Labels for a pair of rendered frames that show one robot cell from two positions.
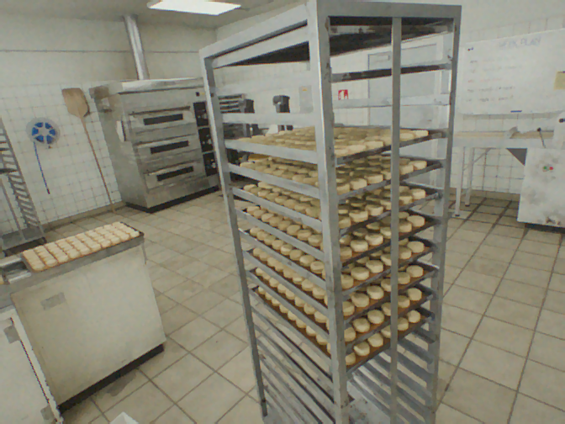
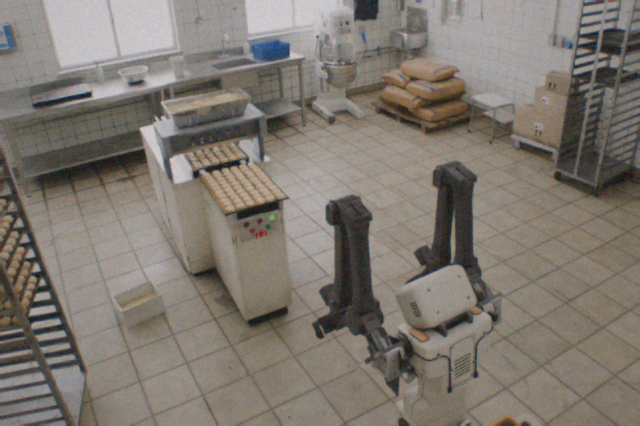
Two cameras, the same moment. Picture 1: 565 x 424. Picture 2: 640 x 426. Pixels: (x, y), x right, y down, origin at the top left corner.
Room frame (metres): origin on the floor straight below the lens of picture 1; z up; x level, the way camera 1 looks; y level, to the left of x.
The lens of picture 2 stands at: (3.36, -1.43, 2.39)
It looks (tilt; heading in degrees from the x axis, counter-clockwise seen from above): 30 degrees down; 108
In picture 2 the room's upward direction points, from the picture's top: 3 degrees counter-clockwise
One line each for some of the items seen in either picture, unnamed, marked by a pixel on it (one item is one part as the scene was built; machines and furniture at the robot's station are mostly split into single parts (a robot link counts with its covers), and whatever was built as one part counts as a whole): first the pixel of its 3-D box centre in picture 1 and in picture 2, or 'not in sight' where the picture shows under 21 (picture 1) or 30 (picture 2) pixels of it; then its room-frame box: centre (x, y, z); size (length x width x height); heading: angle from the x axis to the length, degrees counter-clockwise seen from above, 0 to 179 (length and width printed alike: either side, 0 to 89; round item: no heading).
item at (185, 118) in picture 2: not in sight; (207, 109); (1.56, 1.66, 1.25); 0.56 x 0.29 x 0.14; 43
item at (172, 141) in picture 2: not in sight; (212, 141); (1.56, 1.66, 1.01); 0.72 x 0.33 x 0.34; 43
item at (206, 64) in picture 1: (240, 270); (38, 255); (1.29, 0.21, 0.97); 0.03 x 0.03 x 1.70; 31
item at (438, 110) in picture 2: not in sight; (439, 107); (2.86, 5.04, 0.19); 0.72 x 0.42 x 0.15; 51
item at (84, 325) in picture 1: (92, 313); (245, 242); (1.91, 1.29, 0.45); 0.70 x 0.34 x 0.90; 133
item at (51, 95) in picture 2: not in sight; (60, 92); (-0.85, 2.84, 0.93); 0.60 x 0.40 x 0.01; 48
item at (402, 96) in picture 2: not in sight; (409, 95); (2.48, 5.07, 0.32); 0.72 x 0.42 x 0.17; 141
